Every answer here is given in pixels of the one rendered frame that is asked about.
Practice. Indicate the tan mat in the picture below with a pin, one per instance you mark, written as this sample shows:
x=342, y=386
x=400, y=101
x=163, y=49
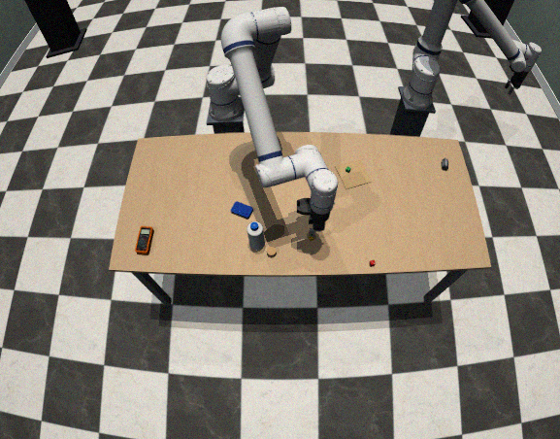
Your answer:
x=357, y=175

